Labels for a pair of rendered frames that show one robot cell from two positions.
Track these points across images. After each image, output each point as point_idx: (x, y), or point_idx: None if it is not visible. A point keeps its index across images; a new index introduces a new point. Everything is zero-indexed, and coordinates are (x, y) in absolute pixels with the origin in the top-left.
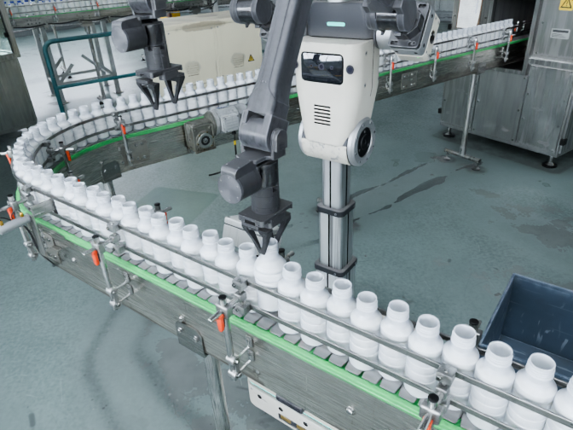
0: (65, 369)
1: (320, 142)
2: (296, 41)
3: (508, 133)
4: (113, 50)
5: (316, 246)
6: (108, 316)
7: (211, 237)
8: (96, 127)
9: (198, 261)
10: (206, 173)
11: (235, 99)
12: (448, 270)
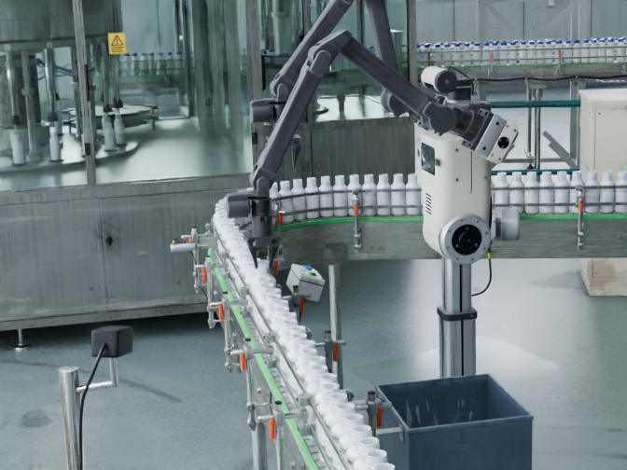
0: (223, 463)
1: (428, 231)
2: (289, 126)
3: None
4: None
5: (621, 462)
6: None
7: (252, 261)
8: (334, 202)
9: (241, 279)
10: (578, 339)
11: (517, 203)
12: None
